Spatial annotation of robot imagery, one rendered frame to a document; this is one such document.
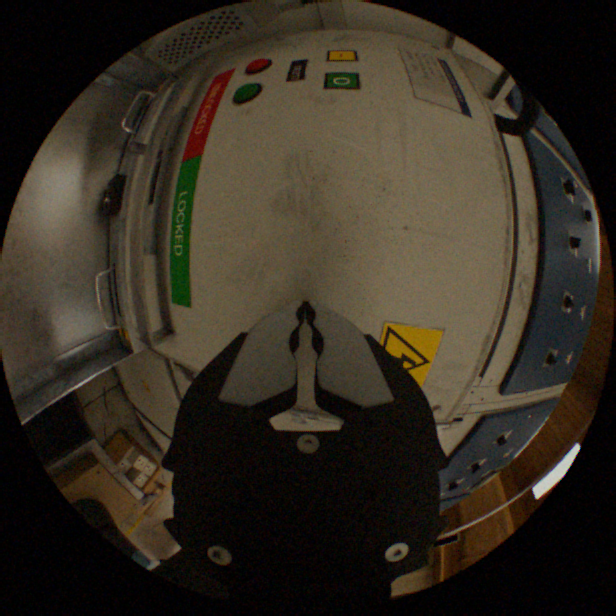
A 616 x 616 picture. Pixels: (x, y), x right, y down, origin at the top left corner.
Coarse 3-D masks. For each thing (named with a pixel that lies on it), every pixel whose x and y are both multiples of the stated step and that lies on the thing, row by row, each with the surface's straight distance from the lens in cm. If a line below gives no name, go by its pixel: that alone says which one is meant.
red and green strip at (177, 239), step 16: (224, 80) 31; (208, 96) 30; (208, 112) 26; (192, 128) 27; (208, 128) 24; (192, 144) 24; (192, 160) 23; (192, 176) 22; (176, 192) 23; (192, 192) 21; (176, 208) 22; (192, 208) 20; (176, 224) 22; (176, 240) 21; (176, 256) 21; (176, 272) 21; (176, 288) 22; (176, 304) 22
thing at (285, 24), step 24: (336, 0) 48; (288, 24) 51; (312, 24) 51; (336, 24) 48; (360, 24) 50; (384, 24) 50; (408, 24) 51; (432, 24) 52; (144, 48) 64; (456, 48) 51; (168, 72) 61; (480, 72) 58; (504, 72) 59; (504, 96) 59
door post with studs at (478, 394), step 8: (560, 384) 96; (472, 392) 46; (480, 392) 48; (488, 392) 51; (496, 392) 53; (528, 392) 69; (536, 392) 75; (472, 400) 49; (480, 400) 51; (488, 400) 53; (496, 400) 56
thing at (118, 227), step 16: (176, 80) 51; (160, 96) 46; (144, 112) 47; (144, 128) 41; (128, 144) 45; (128, 160) 40; (128, 176) 37; (128, 192) 36; (112, 224) 39; (112, 240) 38; (112, 256) 38; (112, 272) 39; (112, 288) 40; (128, 304) 36; (128, 320) 36
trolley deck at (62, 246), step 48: (96, 96) 51; (48, 144) 45; (96, 144) 46; (48, 192) 42; (96, 192) 43; (48, 240) 41; (96, 240) 42; (0, 288) 42; (48, 288) 40; (96, 288) 42; (0, 336) 43; (48, 336) 42; (96, 336) 43
